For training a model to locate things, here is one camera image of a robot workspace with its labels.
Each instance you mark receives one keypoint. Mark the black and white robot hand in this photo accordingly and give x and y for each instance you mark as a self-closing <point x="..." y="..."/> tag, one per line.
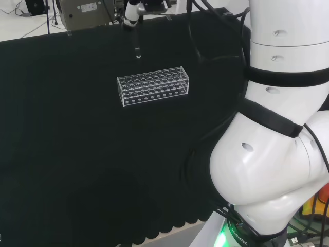
<point x="132" y="14"/>

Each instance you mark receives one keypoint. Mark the clear glass test tube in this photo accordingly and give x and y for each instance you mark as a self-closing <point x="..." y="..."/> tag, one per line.
<point x="137" y="46"/>

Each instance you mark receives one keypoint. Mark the clear plastic test tube rack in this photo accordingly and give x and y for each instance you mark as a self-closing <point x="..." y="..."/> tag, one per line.
<point x="154" y="86"/>

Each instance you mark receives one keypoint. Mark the grey metal equipment box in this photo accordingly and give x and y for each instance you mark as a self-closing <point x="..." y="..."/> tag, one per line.
<point x="87" y="14"/>

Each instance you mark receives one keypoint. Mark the blue tripod leg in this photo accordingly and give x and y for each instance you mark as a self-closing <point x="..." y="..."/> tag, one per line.
<point x="47" y="18"/>

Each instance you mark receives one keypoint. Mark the black bench cloth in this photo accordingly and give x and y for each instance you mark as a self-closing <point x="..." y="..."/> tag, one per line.
<point x="64" y="141"/>

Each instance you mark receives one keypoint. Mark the yellow stop button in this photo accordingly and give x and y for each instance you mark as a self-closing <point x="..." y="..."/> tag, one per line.
<point x="321" y="203"/>

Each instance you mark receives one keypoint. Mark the silver plug connector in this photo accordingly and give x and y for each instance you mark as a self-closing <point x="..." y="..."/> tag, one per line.
<point x="294" y="240"/>

